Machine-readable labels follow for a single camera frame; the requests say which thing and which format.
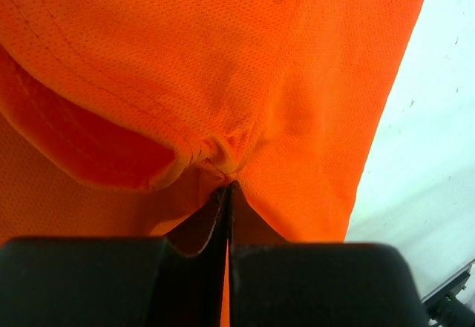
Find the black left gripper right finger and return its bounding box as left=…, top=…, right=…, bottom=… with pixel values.
left=229, top=182, right=428, bottom=326

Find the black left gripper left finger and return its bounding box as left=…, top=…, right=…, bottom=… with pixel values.
left=1, top=188, right=227, bottom=326

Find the orange t shirt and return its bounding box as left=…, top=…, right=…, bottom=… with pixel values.
left=1, top=0, right=424, bottom=326

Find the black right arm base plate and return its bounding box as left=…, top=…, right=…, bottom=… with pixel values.
left=422, top=264, right=474, bottom=327

